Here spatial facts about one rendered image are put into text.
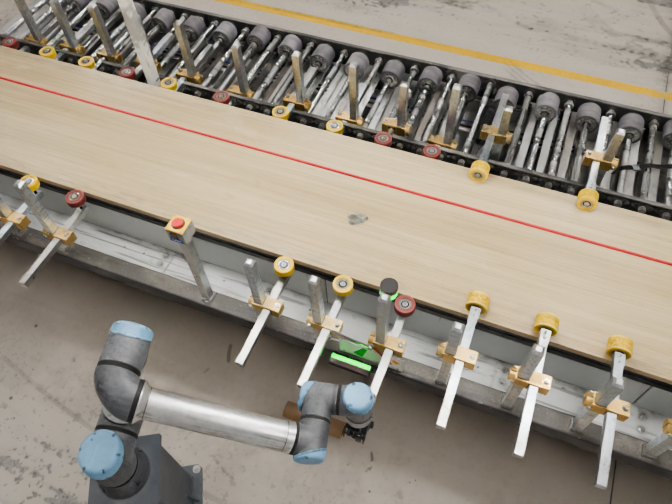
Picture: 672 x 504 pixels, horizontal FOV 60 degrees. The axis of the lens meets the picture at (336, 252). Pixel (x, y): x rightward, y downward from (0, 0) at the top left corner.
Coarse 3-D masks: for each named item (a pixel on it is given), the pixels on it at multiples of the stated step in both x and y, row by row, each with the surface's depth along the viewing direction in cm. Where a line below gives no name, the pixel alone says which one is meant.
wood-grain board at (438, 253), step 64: (0, 64) 308; (64, 64) 306; (0, 128) 281; (64, 128) 279; (128, 128) 278; (192, 128) 277; (256, 128) 275; (128, 192) 255; (192, 192) 254; (256, 192) 253; (320, 192) 252; (384, 192) 251; (448, 192) 250; (512, 192) 249; (320, 256) 234; (384, 256) 233; (448, 256) 232; (512, 256) 231; (576, 256) 230; (512, 320) 215; (576, 320) 214; (640, 320) 214
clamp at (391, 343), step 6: (372, 336) 216; (390, 336) 216; (372, 342) 216; (378, 342) 215; (390, 342) 215; (396, 342) 215; (402, 342) 215; (378, 348) 217; (384, 348) 215; (390, 348) 214; (396, 348) 214; (402, 348) 213; (396, 354) 216; (402, 354) 214
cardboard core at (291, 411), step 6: (288, 402) 286; (288, 408) 283; (294, 408) 283; (288, 414) 283; (294, 414) 282; (300, 414) 282; (294, 420) 284; (336, 420) 280; (330, 426) 278; (336, 426) 278; (342, 426) 278; (330, 432) 278; (336, 432) 277; (342, 432) 283
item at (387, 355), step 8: (400, 320) 221; (400, 328) 219; (384, 352) 214; (392, 352) 214; (384, 360) 212; (384, 368) 210; (376, 376) 209; (384, 376) 212; (376, 384) 207; (376, 392) 205
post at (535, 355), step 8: (536, 344) 181; (536, 352) 179; (528, 360) 184; (536, 360) 182; (520, 368) 195; (528, 368) 188; (520, 376) 194; (528, 376) 192; (512, 384) 204; (512, 392) 206; (520, 392) 204; (504, 400) 214; (512, 400) 211
